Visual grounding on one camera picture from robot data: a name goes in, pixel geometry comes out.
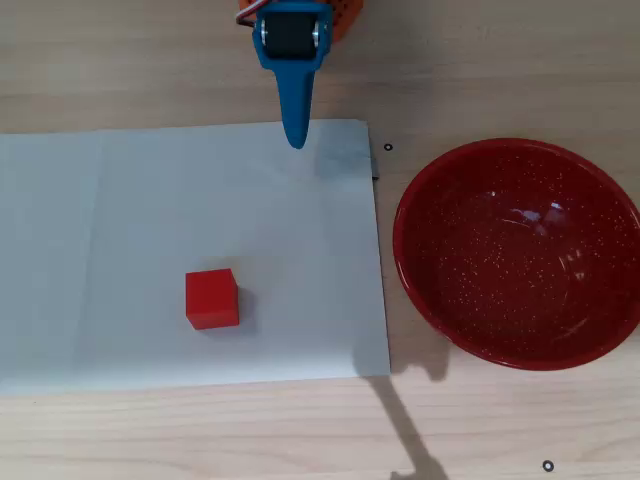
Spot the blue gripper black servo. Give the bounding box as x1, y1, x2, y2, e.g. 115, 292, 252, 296
253, 0, 335, 151

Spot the red cube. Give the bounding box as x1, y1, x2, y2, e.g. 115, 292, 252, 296
184, 267, 241, 332

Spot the red speckled bowl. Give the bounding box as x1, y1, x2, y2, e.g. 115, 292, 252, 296
392, 138, 640, 372

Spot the white paper sheet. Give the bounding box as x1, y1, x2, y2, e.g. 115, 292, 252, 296
0, 118, 392, 398

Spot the white red black gripper cable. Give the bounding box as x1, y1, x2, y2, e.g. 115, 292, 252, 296
234, 0, 263, 27

